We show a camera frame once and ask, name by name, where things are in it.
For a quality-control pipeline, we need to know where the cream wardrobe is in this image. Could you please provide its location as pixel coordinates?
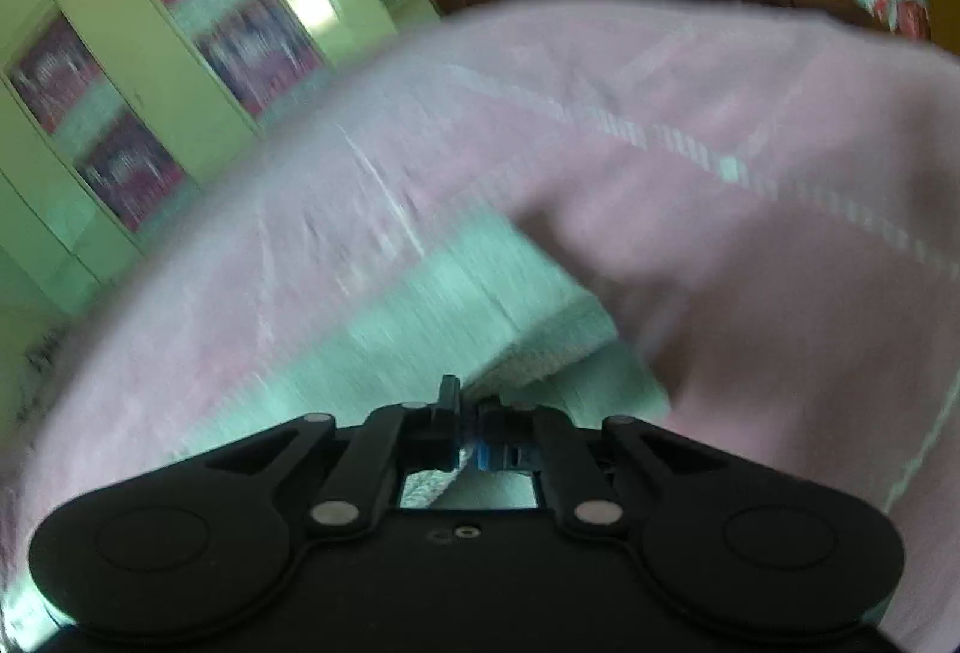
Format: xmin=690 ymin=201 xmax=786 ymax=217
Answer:
xmin=0 ymin=0 xmax=443 ymax=317

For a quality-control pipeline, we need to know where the pink checked bed sheet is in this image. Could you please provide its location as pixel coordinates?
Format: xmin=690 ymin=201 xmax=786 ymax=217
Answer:
xmin=0 ymin=0 xmax=960 ymax=653

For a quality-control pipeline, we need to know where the green towel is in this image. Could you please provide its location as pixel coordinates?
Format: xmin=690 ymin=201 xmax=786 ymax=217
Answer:
xmin=180 ymin=207 xmax=674 ymax=511

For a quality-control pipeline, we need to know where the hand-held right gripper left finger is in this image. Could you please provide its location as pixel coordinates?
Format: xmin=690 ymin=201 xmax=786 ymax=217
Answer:
xmin=204 ymin=374 xmax=462 ymax=543

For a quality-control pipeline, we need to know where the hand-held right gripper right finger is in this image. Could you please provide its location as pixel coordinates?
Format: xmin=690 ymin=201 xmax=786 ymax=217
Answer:
xmin=475 ymin=394 xmax=727 ymax=541

